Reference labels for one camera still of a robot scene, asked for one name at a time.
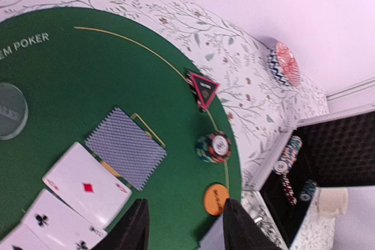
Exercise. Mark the patterned ceramic bowl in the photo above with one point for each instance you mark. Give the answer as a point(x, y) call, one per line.
point(283, 65)

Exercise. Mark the orange big blind button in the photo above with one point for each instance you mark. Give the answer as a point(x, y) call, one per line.
point(215, 198)

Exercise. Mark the clear dealer button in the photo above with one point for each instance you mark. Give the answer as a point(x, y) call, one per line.
point(14, 111)

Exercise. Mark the white ribbed mug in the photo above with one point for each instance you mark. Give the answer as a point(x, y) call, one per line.
point(333, 202)

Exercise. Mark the small green chip stack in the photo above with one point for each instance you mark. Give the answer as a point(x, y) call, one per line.
point(214, 147)

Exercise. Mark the face-up ace of diamonds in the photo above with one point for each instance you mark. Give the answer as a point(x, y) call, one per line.
point(87, 187)

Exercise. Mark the face-up spades card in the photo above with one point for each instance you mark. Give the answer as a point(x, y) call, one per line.
point(23, 238)

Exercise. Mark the face-up clubs card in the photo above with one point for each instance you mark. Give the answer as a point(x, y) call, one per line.
point(60, 227)

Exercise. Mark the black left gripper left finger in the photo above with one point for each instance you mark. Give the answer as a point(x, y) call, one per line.
point(132, 230)

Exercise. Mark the black red triangle token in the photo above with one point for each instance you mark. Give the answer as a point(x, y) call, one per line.
point(202, 87)

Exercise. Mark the green blue chip stack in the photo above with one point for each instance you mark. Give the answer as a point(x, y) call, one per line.
point(308, 191)

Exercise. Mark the green round poker mat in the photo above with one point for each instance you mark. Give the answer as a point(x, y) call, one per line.
point(74, 65)

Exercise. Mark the red dice row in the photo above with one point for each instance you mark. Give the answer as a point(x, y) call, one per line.
point(288, 190)

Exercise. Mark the aluminium poker chip case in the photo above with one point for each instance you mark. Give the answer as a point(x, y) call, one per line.
point(337, 151)

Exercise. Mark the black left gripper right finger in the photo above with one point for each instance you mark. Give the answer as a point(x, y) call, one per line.
point(240, 230)

